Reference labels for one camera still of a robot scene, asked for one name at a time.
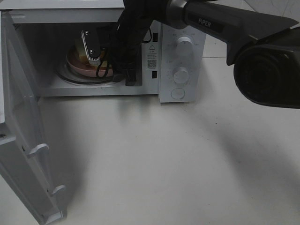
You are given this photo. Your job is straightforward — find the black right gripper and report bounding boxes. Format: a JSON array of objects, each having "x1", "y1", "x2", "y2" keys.
[{"x1": 97, "y1": 21, "x2": 147, "y2": 86}]

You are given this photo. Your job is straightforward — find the sandwich with cheese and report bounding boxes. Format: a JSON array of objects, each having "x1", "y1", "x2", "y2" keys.
[{"x1": 75, "y1": 38, "x2": 107, "y2": 68}]

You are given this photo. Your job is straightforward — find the pink plate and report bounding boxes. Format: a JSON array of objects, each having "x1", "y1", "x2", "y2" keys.
[{"x1": 66, "y1": 45, "x2": 113, "y2": 78}]

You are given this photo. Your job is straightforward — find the round microwave door button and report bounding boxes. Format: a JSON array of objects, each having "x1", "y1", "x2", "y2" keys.
[{"x1": 171, "y1": 88, "x2": 186, "y2": 100}]

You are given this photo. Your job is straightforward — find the white microwave door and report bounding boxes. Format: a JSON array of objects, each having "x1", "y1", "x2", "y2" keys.
[{"x1": 0, "y1": 10, "x2": 65, "y2": 225}]

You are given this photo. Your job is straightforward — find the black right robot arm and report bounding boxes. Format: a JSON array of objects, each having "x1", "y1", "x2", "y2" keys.
[{"x1": 109, "y1": 0, "x2": 300, "y2": 109}]

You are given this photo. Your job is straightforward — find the white warning label sticker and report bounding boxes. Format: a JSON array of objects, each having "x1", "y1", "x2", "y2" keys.
[{"x1": 146, "y1": 44, "x2": 158, "y2": 69}]

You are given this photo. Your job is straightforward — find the glass microwave turntable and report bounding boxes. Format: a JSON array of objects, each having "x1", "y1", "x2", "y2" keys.
[{"x1": 54, "y1": 62, "x2": 113, "y2": 85}]

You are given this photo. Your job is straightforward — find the white microwave oven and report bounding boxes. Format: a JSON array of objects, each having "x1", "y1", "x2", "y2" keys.
[{"x1": 0, "y1": 0, "x2": 206, "y2": 103}]

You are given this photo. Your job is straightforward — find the white upper microwave knob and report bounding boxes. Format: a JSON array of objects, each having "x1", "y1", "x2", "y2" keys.
[{"x1": 175, "y1": 35, "x2": 194, "y2": 57}]

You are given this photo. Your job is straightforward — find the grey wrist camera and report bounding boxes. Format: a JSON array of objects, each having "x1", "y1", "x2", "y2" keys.
[{"x1": 81, "y1": 29, "x2": 102, "y2": 66}]

